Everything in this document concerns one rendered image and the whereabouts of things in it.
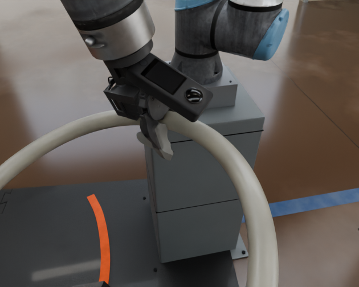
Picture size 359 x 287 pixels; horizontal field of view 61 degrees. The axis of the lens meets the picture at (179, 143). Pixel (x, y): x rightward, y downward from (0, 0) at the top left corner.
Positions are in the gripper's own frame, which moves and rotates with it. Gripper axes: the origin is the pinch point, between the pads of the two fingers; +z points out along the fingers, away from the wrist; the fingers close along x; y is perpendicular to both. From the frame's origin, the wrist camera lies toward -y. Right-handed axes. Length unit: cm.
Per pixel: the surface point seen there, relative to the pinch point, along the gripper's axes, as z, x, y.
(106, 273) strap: 98, 21, 63
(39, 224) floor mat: 90, 20, 113
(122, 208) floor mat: 104, -11, 82
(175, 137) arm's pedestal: 32.7, -22.3, 26.1
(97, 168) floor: 104, -28, 119
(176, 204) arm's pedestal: 66, -13, 32
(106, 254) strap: 98, 14, 69
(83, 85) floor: 110, -101, 210
